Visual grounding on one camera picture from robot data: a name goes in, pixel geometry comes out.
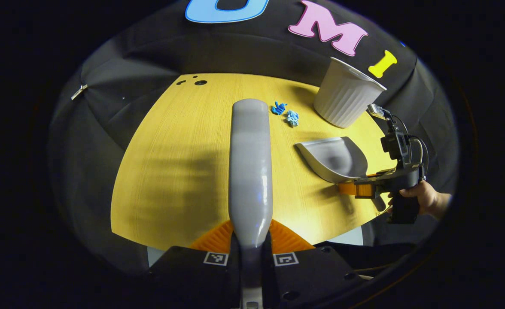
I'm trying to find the wooden desktop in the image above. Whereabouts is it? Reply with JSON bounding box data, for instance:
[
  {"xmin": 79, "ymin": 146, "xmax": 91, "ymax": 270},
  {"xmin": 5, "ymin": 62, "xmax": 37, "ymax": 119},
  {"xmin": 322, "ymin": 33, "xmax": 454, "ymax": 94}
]
[{"xmin": 111, "ymin": 73, "xmax": 397, "ymax": 251}]

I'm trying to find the grey dustpan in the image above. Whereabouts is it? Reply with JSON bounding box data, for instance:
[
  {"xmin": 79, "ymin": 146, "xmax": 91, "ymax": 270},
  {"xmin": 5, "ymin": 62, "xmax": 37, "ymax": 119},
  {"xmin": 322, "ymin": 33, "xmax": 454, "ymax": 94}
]
[{"xmin": 295, "ymin": 136, "xmax": 368, "ymax": 184}]

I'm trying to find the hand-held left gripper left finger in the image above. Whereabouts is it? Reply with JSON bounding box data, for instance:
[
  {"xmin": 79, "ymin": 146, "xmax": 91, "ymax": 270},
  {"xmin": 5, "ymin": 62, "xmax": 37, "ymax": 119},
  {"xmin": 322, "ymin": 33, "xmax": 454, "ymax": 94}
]
[{"xmin": 149, "ymin": 219, "xmax": 241, "ymax": 309}]

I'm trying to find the black backdrop cloth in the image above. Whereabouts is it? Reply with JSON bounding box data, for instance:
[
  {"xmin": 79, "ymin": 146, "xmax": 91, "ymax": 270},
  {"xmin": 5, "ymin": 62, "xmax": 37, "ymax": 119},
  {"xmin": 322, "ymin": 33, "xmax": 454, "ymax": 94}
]
[{"xmin": 49, "ymin": 0, "xmax": 457, "ymax": 275}]

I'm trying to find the small grey broom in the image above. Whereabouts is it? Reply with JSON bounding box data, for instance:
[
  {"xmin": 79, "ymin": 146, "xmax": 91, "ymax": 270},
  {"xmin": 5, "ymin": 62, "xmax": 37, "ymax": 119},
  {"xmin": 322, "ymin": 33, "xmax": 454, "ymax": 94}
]
[{"xmin": 228, "ymin": 98, "xmax": 274, "ymax": 309}]

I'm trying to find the white ribbed garbage bin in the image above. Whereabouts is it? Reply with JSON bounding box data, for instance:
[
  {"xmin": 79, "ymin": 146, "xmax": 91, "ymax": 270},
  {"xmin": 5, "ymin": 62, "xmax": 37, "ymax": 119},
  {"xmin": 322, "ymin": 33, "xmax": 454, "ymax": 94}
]
[{"xmin": 313, "ymin": 57, "xmax": 387, "ymax": 129}]

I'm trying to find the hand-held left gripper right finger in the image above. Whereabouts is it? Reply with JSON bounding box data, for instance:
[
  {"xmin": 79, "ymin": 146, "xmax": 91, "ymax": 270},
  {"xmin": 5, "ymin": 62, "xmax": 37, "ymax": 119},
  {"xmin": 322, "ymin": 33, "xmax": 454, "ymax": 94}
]
[{"xmin": 263, "ymin": 219, "xmax": 365, "ymax": 309}]

